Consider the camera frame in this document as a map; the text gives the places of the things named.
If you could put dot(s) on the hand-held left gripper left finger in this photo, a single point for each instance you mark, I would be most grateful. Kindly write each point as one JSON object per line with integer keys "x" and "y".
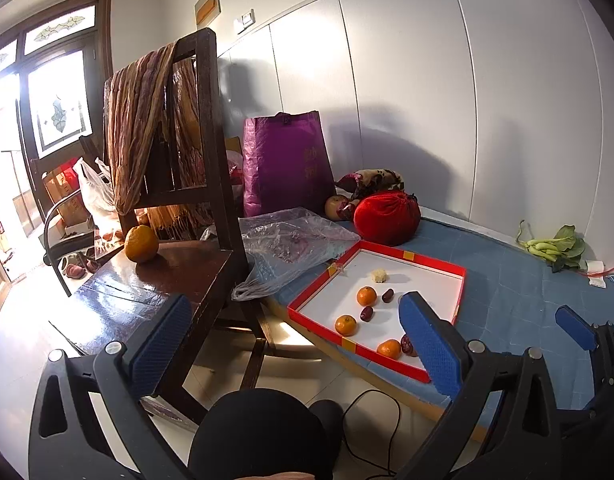
{"x": 157, "y": 345}

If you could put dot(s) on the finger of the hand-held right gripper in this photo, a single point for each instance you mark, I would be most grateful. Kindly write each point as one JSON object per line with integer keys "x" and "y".
{"x": 577, "y": 329}

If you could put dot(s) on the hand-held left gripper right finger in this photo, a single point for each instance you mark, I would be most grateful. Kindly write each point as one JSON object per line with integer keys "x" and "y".
{"x": 429, "y": 345}

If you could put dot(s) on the dried red date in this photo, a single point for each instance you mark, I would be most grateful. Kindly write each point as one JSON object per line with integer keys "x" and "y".
{"x": 407, "y": 345}
{"x": 387, "y": 295}
{"x": 367, "y": 313}

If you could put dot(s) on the red shallow box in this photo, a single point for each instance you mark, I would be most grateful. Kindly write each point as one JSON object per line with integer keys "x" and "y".
{"x": 427, "y": 272}

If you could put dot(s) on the large pale yellow fruit chunk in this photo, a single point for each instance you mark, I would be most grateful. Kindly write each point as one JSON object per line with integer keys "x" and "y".
{"x": 379, "y": 275}

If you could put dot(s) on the small mandarin orange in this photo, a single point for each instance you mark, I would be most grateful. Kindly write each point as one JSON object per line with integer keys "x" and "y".
{"x": 389, "y": 349}
{"x": 366, "y": 296}
{"x": 346, "y": 325}

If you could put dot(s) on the white label tag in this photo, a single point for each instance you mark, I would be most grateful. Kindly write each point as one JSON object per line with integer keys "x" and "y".
{"x": 596, "y": 276}

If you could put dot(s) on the blue quilted blanket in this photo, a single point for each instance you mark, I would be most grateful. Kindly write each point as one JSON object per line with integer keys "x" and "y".
{"x": 512, "y": 300}

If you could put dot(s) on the bok choy bunch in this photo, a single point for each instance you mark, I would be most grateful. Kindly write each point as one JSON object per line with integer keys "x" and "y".
{"x": 554, "y": 249}

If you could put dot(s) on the dark wooden chair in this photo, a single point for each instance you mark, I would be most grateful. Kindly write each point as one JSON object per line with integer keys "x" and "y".
{"x": 202, "y": 270}

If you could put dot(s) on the large orange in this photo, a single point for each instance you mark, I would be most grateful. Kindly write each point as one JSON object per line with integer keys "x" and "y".
{"x": 141, "y": 244}

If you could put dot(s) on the pair of shoes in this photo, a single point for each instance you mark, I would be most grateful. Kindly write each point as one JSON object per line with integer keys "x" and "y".
{"x": 76, "y": 267}

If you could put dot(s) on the red velvet pouch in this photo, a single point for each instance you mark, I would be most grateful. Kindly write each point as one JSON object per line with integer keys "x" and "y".
{"x": 387, "y": 219}

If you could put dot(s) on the person's black-clad leg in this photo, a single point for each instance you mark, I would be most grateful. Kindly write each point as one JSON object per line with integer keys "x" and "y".
{"x": 257, "y": 435}

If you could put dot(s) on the dark metal-armed chair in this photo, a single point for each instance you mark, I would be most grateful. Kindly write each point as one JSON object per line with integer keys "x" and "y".
{"x": 52, "y": 240}

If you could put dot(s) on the clear plastic bag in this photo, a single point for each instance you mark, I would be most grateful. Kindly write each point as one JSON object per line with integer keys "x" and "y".
{"x": 287, "y": 245}

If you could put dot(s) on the white plastic bag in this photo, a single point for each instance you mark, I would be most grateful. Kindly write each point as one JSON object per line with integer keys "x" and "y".
{"x": 94, "y": 190}

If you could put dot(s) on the yellow red apple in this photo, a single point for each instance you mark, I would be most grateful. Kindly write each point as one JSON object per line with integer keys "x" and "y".
{"x": 335, "y": 206}

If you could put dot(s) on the brown floral cloth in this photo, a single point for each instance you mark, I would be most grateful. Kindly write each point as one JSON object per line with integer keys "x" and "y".
{"x": 372, "y": 180}

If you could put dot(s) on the cardboard box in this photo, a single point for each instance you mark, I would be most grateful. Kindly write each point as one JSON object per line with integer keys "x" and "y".
{"x": 62, "y": 195}

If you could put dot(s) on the striped brown scarf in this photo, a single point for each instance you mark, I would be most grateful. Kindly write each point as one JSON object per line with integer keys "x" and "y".
{"x": 134, "y": 125}

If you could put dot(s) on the purple tote bag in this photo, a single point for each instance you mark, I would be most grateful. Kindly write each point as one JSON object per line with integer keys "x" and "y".
{"x": 287, "y": 165}

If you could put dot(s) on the wooden stained-glass door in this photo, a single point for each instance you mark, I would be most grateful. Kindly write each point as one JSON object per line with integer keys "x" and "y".
{"x": 27, "y": 60}

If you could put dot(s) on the wooden bed frame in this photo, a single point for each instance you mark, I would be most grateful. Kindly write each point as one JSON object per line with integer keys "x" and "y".
{"x": 377, "y": 376}

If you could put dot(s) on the white wall switch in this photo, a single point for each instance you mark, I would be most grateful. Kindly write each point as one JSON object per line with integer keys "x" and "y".
{"x": 245, "y": 19}

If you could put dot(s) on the orange wall panel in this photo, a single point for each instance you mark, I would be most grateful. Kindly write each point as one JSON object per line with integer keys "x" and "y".
{"x": 207, "y": 5}

